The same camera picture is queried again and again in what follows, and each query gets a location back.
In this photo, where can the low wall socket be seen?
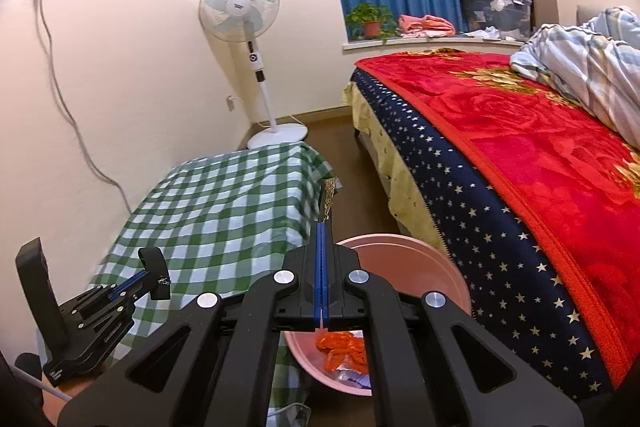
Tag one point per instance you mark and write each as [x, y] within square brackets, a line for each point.
[231, 103]

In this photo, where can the yellow bed skirt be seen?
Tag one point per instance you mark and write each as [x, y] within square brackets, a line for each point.
[400, 187]

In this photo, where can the blue plastic scrap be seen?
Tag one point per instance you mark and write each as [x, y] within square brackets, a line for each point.
[357, 379]

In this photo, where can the bed with red floral blanket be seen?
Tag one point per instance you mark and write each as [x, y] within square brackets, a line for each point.
[525, 132]

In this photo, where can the orange plastic bag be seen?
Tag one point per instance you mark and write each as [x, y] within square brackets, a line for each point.
[345, 349]

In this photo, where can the white cloth on sill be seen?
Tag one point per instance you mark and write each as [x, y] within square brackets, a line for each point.
[485, 33]

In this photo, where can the white windowsill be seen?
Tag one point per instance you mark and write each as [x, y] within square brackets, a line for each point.
[430, 43]

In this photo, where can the potted green plant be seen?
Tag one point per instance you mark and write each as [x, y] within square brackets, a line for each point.
[370, 14]

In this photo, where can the pink plastic bin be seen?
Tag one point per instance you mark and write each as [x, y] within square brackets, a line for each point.
[420, 267]

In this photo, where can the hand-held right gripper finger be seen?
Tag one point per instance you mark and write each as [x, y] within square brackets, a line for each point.
[326, 272]
[320, 272]

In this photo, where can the navy star bedsheet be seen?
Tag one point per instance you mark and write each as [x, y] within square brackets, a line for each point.
[490, 227]

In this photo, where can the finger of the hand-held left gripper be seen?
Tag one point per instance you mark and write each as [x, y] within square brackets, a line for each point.
[125, 283]
[132, 294]

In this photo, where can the grey headboard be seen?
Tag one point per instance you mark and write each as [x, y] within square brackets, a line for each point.
[590, 16]

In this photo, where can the white standing fan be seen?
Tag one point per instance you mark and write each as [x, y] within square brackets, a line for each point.
[240, 2]

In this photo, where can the green checked tablecloth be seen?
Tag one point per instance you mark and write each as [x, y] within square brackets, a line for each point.
[210, 207]

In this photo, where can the pink folded cloth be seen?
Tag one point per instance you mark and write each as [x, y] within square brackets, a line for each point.
[425, 24]

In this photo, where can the clear storage box purple lid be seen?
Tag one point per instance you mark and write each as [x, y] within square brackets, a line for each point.
[492, 19]

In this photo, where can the blue striped duvet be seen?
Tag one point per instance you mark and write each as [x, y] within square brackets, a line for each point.
[590, 62]

